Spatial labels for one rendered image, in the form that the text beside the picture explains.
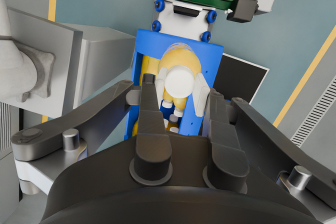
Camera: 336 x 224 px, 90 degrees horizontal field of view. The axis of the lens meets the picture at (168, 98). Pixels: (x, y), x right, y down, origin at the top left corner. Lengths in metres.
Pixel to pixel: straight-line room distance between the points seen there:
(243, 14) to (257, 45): 1.14
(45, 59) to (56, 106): 0.19
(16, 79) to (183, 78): 0.55
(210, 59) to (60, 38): 0.53
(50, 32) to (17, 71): 0.18
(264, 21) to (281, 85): 0.65
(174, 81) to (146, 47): 0.28
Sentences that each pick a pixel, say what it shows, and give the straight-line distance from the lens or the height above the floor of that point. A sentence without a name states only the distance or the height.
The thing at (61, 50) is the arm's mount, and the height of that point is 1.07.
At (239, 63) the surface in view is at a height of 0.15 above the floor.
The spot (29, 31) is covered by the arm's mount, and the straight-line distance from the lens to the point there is 0.81.
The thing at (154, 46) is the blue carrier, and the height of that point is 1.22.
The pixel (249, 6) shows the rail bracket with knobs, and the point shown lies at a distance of 0.73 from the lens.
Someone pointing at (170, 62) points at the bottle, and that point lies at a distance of 0.24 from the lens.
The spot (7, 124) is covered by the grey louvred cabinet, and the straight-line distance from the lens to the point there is 2.40.
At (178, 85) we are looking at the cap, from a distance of 0.21.
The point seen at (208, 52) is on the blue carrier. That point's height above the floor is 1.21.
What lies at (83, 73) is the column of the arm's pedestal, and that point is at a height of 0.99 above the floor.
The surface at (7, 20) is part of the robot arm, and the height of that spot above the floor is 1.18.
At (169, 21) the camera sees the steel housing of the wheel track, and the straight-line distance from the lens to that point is 0.75.
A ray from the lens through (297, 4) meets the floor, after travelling 1.98.
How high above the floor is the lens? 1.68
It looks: 69 degrees down
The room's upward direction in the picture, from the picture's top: 172 degrees counter-clockwise
